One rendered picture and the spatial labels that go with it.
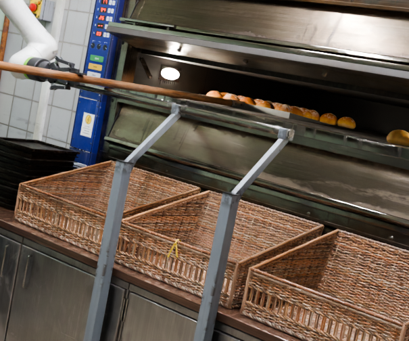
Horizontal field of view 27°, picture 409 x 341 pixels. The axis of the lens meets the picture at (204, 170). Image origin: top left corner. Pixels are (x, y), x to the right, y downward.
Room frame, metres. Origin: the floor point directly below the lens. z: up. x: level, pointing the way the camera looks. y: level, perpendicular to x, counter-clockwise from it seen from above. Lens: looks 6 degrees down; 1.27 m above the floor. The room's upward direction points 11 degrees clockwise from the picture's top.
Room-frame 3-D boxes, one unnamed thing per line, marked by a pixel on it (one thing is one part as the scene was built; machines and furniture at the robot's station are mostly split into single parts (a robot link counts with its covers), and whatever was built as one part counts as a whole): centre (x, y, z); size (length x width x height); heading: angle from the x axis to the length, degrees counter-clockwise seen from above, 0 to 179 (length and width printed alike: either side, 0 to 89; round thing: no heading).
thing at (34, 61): (3.34, 0.71, 1.19); 0.12 x 0.06 x 0.09; 140
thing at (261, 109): (4.09, -0.23, 1.20); 0.55 x 0.36 x 0.03; 50
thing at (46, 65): (3.29, 0.65, 1.19); 0.09 x 0.07 x 0.08; 50
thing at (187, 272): (2.98, -0.10, 0.72); 0.56 x 0.49 x 0.28; 51
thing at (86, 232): (3.36, 0.36, 0.72); 0.56 x 0.49 x 0.28; 49
